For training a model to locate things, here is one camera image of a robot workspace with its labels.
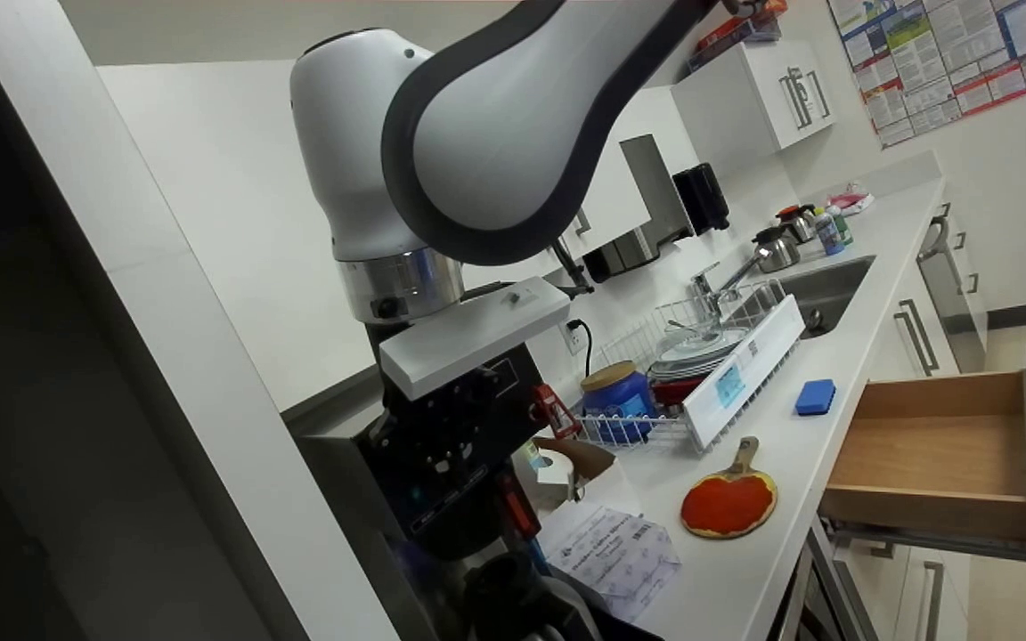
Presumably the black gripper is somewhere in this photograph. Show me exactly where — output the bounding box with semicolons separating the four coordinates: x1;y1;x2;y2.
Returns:
373;345;543;561

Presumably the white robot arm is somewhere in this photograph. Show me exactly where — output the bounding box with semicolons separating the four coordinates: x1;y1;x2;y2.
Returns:
288;0;789;561

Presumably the black coffeemaker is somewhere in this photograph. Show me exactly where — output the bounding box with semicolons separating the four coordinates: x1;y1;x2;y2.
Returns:
284;345;600;641

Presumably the glass coffee carafe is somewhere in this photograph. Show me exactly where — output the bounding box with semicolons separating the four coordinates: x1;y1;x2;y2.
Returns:
466;552;603;641

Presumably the blue dish rack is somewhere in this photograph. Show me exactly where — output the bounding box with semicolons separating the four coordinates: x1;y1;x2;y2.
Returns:
576;405;693;449

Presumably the blue jar with cork lid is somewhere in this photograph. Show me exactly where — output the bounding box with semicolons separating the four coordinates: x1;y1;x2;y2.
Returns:
581;361;661;417

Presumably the printed paper sheet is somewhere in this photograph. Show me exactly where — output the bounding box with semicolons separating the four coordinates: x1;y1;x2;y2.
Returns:
538;503;681;622

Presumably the red table tennis paddle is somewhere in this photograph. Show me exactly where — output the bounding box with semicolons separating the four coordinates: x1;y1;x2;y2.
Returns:
681;437;777;543

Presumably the white long box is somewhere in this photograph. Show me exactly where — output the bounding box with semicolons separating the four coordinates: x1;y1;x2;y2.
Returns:
683;297;806;449

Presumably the blue sponge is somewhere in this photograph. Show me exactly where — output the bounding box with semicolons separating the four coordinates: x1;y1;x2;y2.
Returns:
794;377;839;417

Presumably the steel kettle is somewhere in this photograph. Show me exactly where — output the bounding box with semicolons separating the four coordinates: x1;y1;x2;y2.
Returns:
751;227;797;270

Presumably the steel sink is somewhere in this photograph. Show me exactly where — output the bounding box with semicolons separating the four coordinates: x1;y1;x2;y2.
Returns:
731;258;869;340

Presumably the blue cup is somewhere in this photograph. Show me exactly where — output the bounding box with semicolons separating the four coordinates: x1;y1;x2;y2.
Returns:
821;212;851;258

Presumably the open wooden drawer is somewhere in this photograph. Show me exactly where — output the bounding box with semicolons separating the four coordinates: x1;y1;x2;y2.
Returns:
825;364;1026;561

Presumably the white wall cabinet small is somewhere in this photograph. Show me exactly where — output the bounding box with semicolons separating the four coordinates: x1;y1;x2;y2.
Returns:
674;40;834;175

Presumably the wall poster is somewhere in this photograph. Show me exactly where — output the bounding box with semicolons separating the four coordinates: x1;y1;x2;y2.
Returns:
826;0;1026;150

